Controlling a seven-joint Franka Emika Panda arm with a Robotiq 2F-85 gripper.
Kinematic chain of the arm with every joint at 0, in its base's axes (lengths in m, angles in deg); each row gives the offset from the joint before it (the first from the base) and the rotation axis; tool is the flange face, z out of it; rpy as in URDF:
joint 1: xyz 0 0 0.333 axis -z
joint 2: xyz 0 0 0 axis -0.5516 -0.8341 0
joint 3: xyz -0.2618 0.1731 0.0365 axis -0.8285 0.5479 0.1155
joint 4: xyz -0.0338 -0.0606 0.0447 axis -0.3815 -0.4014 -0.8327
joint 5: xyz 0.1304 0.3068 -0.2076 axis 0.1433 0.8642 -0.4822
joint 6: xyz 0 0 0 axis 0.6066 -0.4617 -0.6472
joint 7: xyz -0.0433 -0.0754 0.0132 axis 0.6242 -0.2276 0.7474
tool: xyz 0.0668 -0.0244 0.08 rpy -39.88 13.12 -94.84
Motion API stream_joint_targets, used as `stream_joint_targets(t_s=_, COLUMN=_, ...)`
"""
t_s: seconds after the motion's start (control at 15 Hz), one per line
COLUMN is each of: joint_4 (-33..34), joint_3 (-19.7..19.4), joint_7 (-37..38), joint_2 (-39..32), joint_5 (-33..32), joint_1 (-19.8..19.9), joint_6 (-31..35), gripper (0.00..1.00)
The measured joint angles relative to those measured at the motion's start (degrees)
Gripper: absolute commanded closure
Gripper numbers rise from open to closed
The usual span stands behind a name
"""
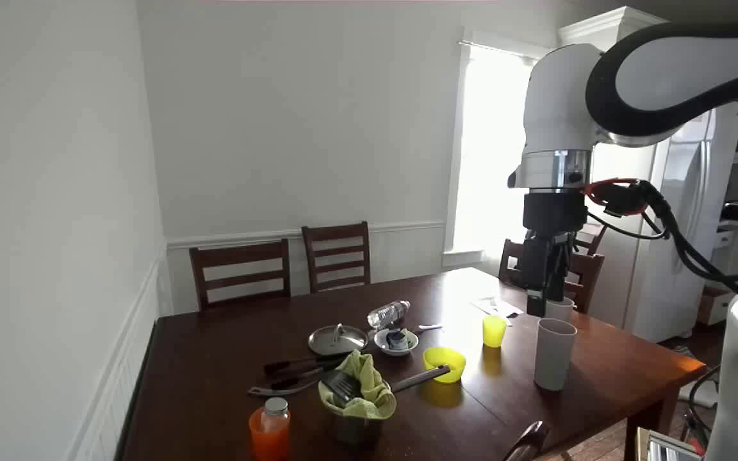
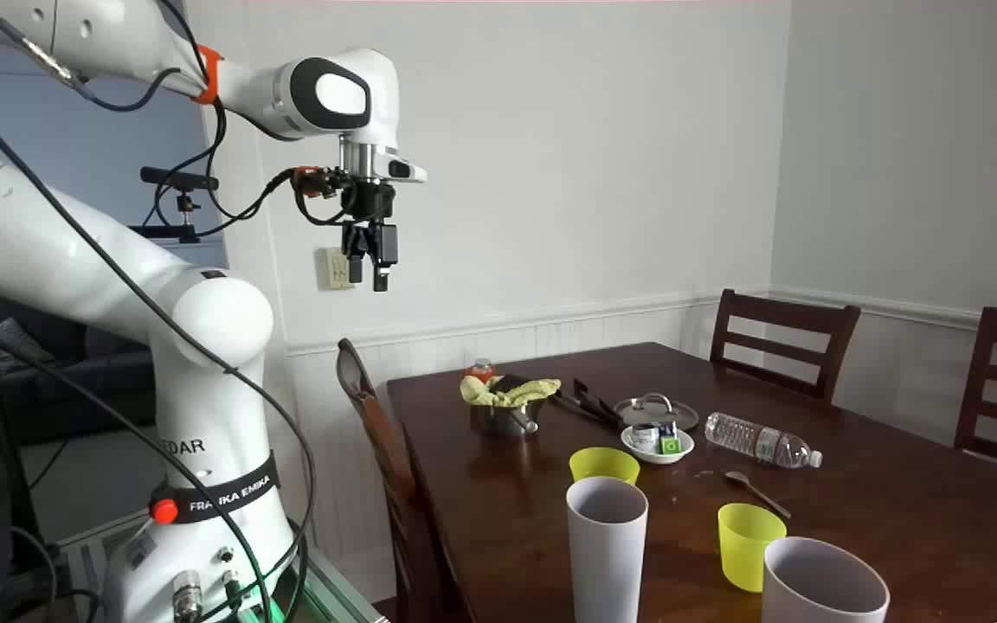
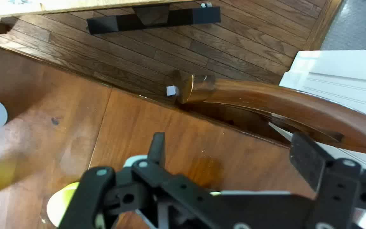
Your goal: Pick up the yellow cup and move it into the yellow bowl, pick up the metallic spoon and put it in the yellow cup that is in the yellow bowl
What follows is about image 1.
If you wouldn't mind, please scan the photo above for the metal pot lid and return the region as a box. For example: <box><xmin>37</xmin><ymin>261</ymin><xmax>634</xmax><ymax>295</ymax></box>
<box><xmin>309</xmin><ymin>322</ymin><xmax>368</xmax><ymax>355</ymax></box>

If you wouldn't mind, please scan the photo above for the black utensil on table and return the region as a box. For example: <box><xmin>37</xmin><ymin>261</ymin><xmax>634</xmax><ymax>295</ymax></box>
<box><xmin>248</xmin><ymin>355</ymin><xmax>342</xmax><ymax>397</ymax></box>

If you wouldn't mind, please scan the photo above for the wooden chair by window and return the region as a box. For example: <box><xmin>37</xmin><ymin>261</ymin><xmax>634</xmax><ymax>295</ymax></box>
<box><xmin>501</xmin><ymin>223</ymin><xmax>605</xmax><ymax>313</ymax></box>

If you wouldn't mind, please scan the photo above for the metallic spoon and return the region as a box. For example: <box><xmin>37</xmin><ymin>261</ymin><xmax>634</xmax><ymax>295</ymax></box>
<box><xmin>415</xmin><ymin>322</ymin><xmax>443</xmax><ymax>336</ymax></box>

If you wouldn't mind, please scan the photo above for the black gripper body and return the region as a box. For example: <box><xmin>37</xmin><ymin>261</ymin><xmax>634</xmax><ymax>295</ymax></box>
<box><xmin>518</xmin><ymin>191</ymin><xmax>588</xmax><ymax>300</ymax></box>

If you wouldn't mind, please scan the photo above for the clear plastic water bottle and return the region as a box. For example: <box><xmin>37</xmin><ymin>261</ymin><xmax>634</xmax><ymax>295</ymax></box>
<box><xmin>368</xmin><ymin>300</ymin><xmax>411</xmax><ymax>329</ymax></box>

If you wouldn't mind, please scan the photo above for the orange juice bottle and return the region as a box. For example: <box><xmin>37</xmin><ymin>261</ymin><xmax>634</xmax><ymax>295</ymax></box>
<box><xmin>248</xmin><ymin>397</ymin><xmax>291</xmax><ymax>461</ymax></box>

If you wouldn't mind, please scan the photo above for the left wooden chair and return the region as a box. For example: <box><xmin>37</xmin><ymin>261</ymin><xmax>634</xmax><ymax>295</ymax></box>
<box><xmin>190</xmin><ymin>237</ymin><xmax>291</xmax><ymax>309</ymax></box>

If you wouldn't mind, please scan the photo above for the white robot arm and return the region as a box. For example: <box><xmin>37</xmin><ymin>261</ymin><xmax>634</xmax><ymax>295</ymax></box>
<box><xmin>510</xmin><ymin>21</ymin><xmax>738</xmax><ymax>314</ymax></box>

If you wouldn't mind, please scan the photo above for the dark metal pot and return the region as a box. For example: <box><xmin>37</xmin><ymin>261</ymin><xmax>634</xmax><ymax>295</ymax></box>
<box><xmin>332</xmin><ymin>411</ymin><xmax>382</xmax><ymax>448</ymax></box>

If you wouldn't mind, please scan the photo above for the white bowl with packets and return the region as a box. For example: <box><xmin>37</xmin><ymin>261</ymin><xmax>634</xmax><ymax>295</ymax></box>
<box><xmin>374</xmin><ymin>328</ymin><xmax>420</xmax><ymax>355</ymax></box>

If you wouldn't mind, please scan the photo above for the right wooden chair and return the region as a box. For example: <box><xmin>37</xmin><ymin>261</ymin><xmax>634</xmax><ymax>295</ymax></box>
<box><xmin>304</xmin><ymin>223</ymin><xmax>371</xmax><ymax>292</ymax></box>

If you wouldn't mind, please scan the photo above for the near wooden chair back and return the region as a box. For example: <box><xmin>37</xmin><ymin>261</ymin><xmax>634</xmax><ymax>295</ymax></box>
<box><xmin>503</xmin><ymin>419</ymin><xmax>548</xmax><ymax>461</ymax></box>

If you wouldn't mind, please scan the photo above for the white refrigerator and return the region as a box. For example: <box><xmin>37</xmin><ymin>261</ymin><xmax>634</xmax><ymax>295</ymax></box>
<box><xmin>591</xmin><ymin>103</ymin><xmax>738</xmax><ymax>342</ymax></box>

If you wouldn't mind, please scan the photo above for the white upper cabinet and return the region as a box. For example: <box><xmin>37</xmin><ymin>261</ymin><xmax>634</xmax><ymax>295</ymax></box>
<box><xmin>560</xmin><ymin>5</ymin><xmax>661</xmax><ymax>50</ymax></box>

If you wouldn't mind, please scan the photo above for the tall white cylinder cup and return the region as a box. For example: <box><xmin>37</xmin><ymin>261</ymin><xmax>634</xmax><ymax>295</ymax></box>
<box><xmin>533</xmin><ymin>317</ymin><xmax>578</xmax><ymax>391</ymax></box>

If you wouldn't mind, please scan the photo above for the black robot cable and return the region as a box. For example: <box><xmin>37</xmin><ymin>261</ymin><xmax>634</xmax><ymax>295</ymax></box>
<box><xmin>582</xmin><ymin>177</ymin><xmax>738</xmax><ymax>322</ymax></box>

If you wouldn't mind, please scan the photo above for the small yellow cup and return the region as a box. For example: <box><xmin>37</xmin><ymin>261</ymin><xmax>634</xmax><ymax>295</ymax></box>
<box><xmin>483</xmin><ymin>314</ymin><xmax>509</xmax><ymax>349</ymax></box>

